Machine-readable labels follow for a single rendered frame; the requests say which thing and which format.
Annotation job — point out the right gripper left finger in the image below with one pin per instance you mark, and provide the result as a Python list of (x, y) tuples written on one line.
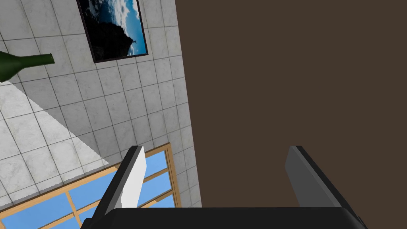
[(130, 181)]

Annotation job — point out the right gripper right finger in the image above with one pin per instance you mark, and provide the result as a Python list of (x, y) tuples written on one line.
[(313, 183)]

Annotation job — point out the wooden framed window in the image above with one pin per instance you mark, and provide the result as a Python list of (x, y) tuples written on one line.
[(63, 200)]

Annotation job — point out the black framed landscape picture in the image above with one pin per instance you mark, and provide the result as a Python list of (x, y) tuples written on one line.
[(111, 28)]

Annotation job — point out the green glass bottle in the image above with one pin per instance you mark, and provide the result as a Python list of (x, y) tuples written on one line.
[(17, 64)]

